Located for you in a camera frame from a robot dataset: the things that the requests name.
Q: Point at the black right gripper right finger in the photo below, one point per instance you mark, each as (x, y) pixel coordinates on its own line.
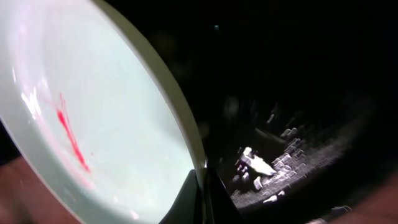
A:
(219, 207)

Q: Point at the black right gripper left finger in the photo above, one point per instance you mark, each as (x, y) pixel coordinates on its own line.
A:
(187, 208)

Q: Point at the light blue plate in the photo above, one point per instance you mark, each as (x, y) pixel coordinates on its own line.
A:
(95, 111)

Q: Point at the round black tray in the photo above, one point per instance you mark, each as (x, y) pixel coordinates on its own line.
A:
(295, 101)

